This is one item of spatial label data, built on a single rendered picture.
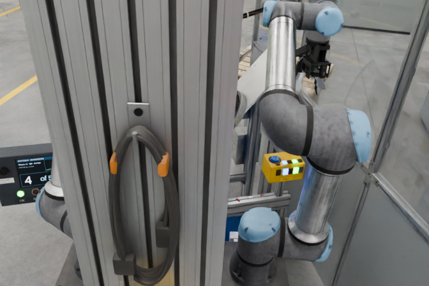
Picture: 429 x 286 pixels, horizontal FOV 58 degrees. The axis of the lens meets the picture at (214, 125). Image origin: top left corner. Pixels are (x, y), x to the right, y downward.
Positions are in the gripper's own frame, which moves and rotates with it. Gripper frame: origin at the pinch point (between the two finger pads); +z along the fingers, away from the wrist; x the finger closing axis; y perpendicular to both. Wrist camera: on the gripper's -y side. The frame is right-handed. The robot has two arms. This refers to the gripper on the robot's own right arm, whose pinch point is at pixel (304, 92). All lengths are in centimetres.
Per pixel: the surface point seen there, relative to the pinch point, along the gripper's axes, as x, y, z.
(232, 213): -18, -13, 69
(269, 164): -3.4, -12.3, 41.2
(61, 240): -111, -86, 148
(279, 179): 1.1, -9.5, 47.8
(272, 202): 1, -13, 64
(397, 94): 45.0, -6.4, 8.2
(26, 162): -97, -10, 25
